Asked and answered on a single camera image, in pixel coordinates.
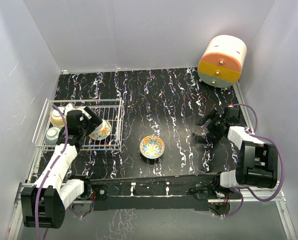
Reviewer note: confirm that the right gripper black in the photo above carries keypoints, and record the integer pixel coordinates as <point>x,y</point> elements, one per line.
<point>213,134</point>

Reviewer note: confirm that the round pastel drawer cabinet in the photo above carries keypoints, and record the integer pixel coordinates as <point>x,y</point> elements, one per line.
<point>222,62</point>

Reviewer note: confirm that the orange flower bowl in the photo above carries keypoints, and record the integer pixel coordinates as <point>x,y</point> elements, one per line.
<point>101,132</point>

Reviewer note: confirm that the orange blue floral bowl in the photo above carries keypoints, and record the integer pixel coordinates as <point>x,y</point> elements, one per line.
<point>152,147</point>

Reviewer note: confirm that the grey bowl red rim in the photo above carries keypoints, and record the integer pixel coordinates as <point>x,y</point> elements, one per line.
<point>51,136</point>

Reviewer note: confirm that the aluminium frame rail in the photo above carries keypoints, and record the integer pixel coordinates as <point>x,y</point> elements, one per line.
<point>247,193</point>

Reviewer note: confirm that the white wire dish rack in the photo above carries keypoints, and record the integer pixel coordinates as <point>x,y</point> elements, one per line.
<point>111,110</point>

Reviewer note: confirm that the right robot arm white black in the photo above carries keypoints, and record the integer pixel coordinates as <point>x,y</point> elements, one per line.
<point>257,164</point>

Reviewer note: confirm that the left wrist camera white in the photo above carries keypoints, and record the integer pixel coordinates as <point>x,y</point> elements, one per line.
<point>68,107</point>

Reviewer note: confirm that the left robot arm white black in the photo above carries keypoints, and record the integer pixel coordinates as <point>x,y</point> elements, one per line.
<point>45,202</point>

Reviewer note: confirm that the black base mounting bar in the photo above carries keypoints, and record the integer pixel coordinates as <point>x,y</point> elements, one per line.
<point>161,195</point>

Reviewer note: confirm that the yellow teal patterned bowl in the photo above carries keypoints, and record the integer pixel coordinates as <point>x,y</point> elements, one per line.
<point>56,119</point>

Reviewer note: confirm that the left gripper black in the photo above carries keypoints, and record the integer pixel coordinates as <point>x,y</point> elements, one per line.
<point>97,120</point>

